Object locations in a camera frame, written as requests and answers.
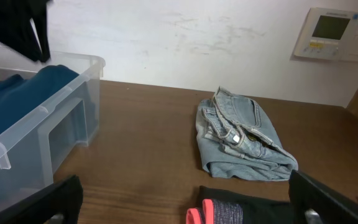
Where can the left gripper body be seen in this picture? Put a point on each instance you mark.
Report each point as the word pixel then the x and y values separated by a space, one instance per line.
pixel 23 28

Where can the black garment with red waistband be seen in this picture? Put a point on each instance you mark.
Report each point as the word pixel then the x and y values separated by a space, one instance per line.
pixel 214 206

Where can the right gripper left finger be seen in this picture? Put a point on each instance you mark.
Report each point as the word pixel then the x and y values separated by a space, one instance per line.
pixel 62 198

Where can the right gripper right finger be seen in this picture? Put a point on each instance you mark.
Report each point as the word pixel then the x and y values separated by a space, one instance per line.
pixel 314 202

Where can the clear plastic storage container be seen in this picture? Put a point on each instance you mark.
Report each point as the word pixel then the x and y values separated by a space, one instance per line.
pixel 34 147

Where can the light blue folded jeans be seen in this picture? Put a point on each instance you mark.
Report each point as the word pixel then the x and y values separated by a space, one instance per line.
pixel 237 139

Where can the wall control panel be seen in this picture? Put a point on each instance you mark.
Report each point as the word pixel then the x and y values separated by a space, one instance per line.
pixel 329 34

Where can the blue garment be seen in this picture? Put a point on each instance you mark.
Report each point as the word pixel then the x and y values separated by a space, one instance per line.
pixel 19 96

